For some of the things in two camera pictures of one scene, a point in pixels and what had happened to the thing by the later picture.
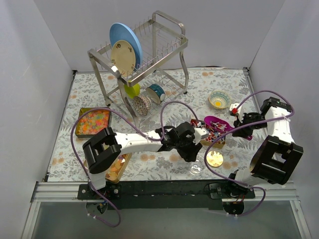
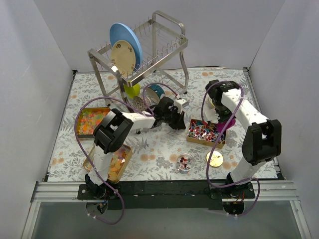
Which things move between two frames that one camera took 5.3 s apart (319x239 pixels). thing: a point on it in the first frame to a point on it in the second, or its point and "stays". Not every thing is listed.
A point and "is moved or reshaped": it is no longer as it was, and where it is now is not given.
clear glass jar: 197,168 to 185,162
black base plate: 167,195 stays
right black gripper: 243,131 to 222,117
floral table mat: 178,124 stays
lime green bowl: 132,91 stays
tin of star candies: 92,122 stays
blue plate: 118,32 stays
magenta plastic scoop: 220,125 is moved or reshaped
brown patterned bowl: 142,104 stays
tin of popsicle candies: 115,174 stays
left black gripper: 190,153 to 176,120
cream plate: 123,57 stays
